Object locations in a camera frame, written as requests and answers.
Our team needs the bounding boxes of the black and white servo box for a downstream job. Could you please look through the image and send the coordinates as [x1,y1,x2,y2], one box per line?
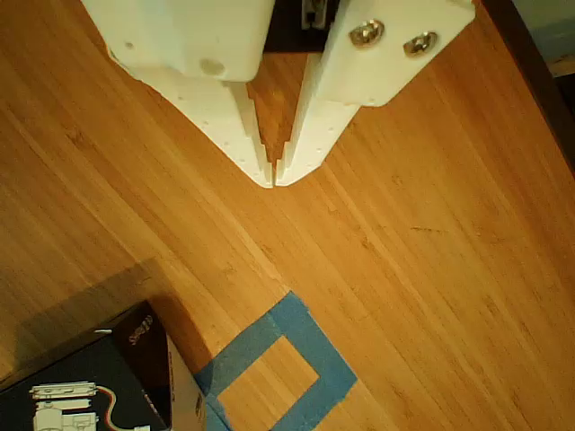
[0,299,208,431]

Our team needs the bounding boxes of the blue tape square target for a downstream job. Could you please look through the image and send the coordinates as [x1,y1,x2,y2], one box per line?
[193,290,359,431]

